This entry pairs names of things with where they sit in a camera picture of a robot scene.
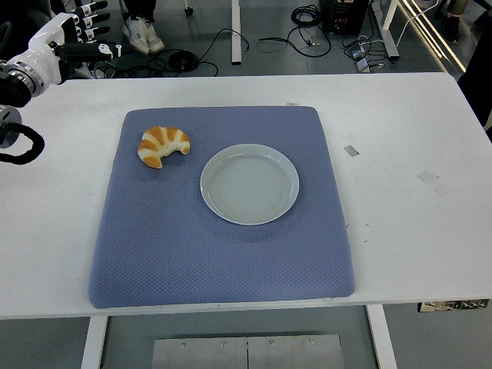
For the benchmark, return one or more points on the clear tape piece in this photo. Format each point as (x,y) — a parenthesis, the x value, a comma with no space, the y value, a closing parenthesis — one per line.
(427,176)

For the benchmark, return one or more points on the blue quilted mat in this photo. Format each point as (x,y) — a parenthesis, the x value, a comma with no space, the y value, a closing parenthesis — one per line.
(192,253)

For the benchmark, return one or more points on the black power adapter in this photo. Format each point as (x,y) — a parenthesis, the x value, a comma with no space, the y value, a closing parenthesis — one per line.
(353,50)

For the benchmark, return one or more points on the white desk leg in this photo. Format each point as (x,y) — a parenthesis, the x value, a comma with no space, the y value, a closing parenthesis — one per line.
(236,30)
(390,34)

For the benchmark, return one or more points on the person's leg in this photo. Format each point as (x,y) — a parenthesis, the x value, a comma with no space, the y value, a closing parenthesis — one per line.
(138,7)

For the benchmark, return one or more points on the grey power adapter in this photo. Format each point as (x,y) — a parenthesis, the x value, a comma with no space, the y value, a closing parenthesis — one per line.
(362,66)

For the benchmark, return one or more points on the black equipment box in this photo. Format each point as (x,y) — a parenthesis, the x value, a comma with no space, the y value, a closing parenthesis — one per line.
(342,15)

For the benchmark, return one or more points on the person's foot dark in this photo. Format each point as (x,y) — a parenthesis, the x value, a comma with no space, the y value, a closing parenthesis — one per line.
(450,28)

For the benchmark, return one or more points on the grey tape piece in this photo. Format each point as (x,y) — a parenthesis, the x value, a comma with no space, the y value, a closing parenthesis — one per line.
(351,150)

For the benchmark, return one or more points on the caster wheel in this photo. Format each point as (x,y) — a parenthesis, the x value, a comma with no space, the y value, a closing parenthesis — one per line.
(188,10)

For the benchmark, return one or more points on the white table leg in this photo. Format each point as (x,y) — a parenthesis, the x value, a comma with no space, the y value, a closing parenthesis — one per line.
(382,338)
(93,342)

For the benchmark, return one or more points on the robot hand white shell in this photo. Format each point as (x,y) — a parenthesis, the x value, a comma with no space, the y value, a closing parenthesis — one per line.
(44,42)

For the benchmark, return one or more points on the white office chair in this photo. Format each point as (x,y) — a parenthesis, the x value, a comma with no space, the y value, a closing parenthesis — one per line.
(82,72)

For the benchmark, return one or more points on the grey round plate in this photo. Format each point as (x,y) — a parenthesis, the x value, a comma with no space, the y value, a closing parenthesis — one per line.
(250,184)

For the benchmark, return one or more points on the croissant bread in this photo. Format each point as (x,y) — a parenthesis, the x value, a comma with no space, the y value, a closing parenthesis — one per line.
(153,146)

